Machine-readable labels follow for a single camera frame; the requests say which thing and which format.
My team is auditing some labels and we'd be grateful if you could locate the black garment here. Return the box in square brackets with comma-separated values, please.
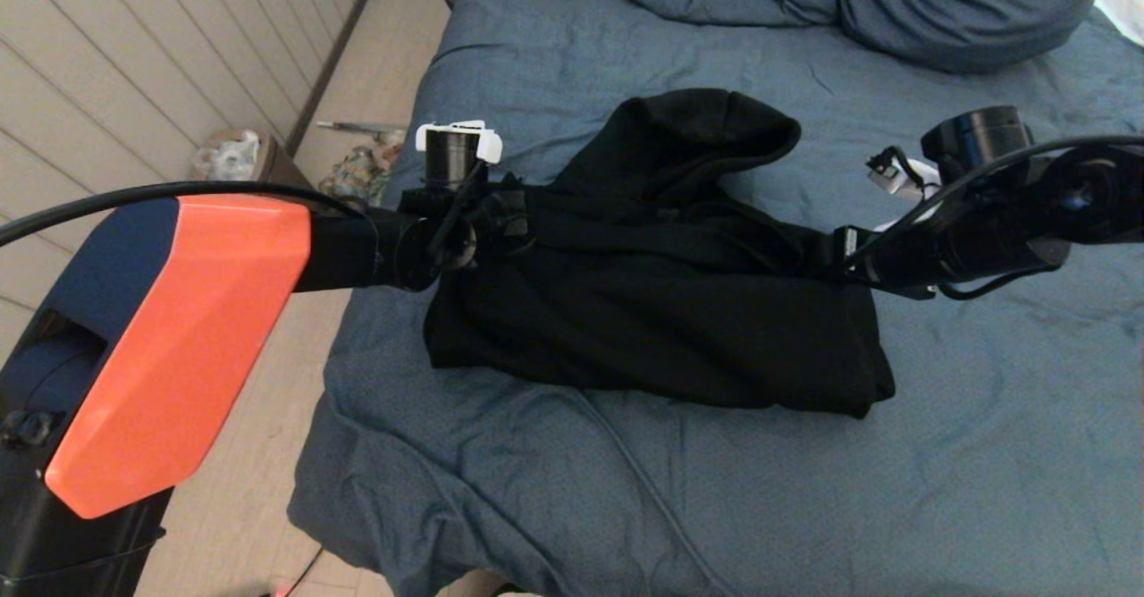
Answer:
[422, 88, 896, 419]

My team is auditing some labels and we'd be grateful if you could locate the colourful rag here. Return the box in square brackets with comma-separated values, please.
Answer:
[319, 146, 394, 205]

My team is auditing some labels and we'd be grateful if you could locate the brown trash bin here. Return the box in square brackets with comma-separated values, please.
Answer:
[192, 129, 314, 194]

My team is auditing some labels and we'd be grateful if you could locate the blue bed sheet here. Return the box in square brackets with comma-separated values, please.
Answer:
[288, 0, 1144, 597]

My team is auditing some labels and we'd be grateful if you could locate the blue pillow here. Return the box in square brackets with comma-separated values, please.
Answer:
[836, 0, 1118, 75]

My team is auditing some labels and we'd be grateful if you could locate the clear plastic bin bag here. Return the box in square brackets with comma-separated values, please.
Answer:
[195, 130, 262, 182]

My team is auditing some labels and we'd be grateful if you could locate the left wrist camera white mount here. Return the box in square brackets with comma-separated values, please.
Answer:
[415, 120, 504, 189]

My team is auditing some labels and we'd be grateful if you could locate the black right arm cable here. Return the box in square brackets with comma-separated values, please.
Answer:
[840, 135, 1144, 301]

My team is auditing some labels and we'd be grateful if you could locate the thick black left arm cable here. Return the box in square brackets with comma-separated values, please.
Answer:
[0, 181, 363, 248]

